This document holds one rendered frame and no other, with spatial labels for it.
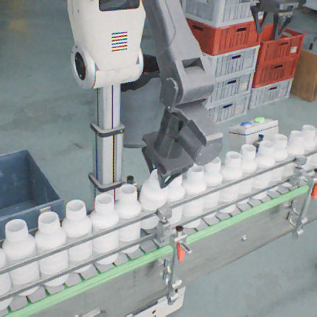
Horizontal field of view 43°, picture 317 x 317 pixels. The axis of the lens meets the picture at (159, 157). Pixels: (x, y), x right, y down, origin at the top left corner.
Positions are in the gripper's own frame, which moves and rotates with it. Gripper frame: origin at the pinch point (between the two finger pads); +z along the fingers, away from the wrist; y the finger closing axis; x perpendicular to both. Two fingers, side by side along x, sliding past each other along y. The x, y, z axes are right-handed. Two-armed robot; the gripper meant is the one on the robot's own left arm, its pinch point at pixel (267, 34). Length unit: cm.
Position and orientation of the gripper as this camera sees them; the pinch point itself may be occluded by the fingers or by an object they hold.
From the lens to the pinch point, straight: 117.5
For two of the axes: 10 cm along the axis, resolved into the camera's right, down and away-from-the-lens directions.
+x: -8.4, 2.5, -4.9
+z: -0.7, 8.4, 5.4
